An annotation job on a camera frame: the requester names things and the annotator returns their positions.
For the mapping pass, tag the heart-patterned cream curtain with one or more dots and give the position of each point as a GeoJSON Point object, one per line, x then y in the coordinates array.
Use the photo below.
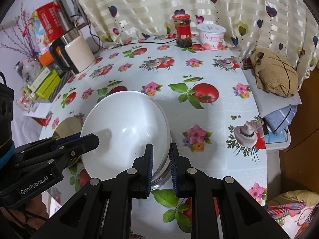
{"type": "Point", "coordinates": [284, 26]}

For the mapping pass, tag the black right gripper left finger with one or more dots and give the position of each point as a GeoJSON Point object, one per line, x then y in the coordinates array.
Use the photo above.
{"type": "Point", "coordinates": [102, 209]}

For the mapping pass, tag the red-lidded sauce jar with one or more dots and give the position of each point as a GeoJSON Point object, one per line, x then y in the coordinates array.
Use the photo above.
{"type": "Point", "coordinates": [183, 30]}

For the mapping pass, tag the round wooden coaster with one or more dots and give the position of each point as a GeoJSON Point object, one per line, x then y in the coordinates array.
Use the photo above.
{"type": "Point", "coordinates": [68, 127]}

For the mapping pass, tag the orange small box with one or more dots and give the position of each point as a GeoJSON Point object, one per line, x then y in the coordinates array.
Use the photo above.
{"type": "Point", "coordinates": [46, 59]}

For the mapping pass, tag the tan burlap bag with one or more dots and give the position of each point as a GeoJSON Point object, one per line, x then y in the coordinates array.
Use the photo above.
{"type": "Point", "coordinates": [274, 73]}

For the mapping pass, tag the colourful plaid cloth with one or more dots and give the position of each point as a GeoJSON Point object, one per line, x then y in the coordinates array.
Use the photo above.
{"type": "Point", "coordinates": [293, 218]}

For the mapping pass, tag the blue folded cloth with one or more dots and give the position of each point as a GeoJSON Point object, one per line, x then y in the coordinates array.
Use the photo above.
{"type": "Point", "coordinates": [278, 120]}

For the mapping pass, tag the floral plastic tablecloth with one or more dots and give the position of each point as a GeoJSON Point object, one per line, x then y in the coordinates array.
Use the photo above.
{"type": "Point", "coordinates": [202, 101]}

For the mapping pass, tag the white electric kettle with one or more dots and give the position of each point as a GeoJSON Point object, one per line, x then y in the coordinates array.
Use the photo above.
{"type": "Point", "coordinates": [71, 52]}

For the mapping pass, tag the white ceramic plate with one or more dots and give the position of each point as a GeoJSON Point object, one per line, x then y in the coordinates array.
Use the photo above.
{"type": "Point", "coordinates": [125, 122]}

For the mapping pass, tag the grey folded cloth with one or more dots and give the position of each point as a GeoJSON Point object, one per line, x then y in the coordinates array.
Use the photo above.
{"type": "Point", "coordinates": [268, 102]}

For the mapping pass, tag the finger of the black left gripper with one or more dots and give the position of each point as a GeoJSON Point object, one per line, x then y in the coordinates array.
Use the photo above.
{"type": "Point", "coordinates": [79, 143]}

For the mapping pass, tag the green yellow box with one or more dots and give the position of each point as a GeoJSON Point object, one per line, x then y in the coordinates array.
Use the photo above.
{"type": "Point", "coordinates": [48, 85]}

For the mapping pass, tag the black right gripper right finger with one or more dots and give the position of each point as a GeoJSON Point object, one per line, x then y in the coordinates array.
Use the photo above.
{"type": "Point", "coordinates": [220, 207]}

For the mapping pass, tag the steel bowl under plate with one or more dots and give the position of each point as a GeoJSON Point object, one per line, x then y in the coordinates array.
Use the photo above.
{"type": "Point", "coordinates": [161, 170]}

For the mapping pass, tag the white yogurt tub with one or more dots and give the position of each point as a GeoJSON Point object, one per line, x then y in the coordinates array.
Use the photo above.
{"type": "Point", "coordinates": [211, 36]}

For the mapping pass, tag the red packaging box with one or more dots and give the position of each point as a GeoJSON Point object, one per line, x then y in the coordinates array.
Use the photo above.
{"type": "Point", "coordinates": [51, 26]}

